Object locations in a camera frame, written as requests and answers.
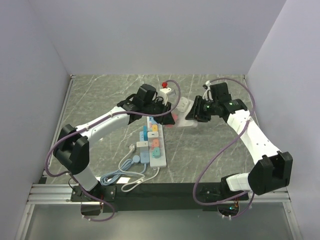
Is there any white square plug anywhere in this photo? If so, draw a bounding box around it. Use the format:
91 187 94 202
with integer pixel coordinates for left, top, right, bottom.
176 97 194 114

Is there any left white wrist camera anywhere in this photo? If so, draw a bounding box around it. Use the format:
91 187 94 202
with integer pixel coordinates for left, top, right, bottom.
157 81 176 105

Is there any blue power strip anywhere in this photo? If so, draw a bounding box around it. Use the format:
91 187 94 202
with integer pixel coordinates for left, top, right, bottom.
137 131 150 164

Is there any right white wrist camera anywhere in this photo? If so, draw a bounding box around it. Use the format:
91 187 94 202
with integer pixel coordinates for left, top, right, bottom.
202 80 213 101

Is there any white power cable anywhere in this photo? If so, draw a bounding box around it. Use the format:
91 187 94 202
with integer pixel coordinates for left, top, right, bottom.
117 144 161 193

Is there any blue plug on strip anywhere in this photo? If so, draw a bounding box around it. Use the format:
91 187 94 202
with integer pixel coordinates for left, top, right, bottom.
149 117 157 125

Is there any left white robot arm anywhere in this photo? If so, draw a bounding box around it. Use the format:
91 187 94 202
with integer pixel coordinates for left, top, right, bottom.
52 82 175 201

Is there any coral plug on strip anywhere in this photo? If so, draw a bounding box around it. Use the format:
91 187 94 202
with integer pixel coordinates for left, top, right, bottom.
151 138 160 149

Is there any black base bar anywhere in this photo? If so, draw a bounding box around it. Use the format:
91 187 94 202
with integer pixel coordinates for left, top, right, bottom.
69 182 251 216

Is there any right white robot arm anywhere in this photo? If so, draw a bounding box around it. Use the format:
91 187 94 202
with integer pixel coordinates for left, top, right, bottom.
185 81 293 200

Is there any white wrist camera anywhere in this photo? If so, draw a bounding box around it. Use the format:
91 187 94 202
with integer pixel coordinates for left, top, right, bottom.
202 80 213 101
157 81 176 105

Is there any pink square plug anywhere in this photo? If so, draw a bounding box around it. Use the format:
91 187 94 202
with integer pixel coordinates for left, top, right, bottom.
166 113 178 128

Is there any white adapter on blue strip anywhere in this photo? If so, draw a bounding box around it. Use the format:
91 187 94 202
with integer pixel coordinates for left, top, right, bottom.
136 141 149 148

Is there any yellow plug on strip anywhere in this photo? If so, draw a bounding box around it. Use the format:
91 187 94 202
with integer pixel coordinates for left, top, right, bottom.
151 124 159 132

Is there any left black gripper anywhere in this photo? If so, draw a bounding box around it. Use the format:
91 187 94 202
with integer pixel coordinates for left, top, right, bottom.
143 97 175 125

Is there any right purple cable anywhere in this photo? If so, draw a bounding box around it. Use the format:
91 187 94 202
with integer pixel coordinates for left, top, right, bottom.
193 77 257 221

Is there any white triangular socket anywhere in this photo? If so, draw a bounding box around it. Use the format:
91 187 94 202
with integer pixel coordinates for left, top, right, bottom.
175 111 198 128

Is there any blue power cable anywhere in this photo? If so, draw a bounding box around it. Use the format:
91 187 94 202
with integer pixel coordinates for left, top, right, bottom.
100 155 148 186

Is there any aluminium frame rail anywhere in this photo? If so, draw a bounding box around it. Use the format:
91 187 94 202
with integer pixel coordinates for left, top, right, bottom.
26 184 79 205

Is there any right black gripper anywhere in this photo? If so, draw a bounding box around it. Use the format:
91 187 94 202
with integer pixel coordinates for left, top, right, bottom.
186 95 219 123

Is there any teal plug on strip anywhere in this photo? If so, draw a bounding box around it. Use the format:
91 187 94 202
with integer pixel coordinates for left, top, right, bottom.
151 147 161 159

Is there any white power strip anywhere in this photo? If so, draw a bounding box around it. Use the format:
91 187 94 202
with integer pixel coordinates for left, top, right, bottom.
147 116 167 169

